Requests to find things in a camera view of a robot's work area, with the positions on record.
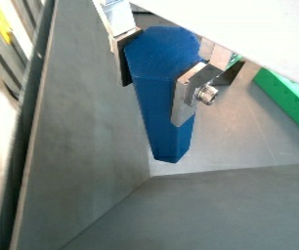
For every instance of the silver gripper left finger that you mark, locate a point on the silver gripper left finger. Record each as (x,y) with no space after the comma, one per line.
(118,19)

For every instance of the green shape sorter board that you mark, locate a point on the green shape sorter board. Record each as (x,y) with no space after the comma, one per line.
(282,90)

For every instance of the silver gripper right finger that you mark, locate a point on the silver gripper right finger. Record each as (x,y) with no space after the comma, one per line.
(194,87)

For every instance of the blue hexagonal prism block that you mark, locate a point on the blue hexagonal prism block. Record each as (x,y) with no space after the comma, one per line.
(159,56)

